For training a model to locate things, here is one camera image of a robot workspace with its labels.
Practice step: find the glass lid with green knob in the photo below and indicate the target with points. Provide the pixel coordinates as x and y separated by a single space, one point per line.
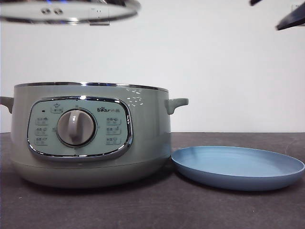
71 10

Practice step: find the blue round plate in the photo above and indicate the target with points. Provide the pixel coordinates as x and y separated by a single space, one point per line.
236 164

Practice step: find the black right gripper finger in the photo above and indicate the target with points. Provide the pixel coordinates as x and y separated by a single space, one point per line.
257 2
294 20

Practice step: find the pale green electric steamer pot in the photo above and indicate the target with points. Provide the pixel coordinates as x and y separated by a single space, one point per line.
147 133

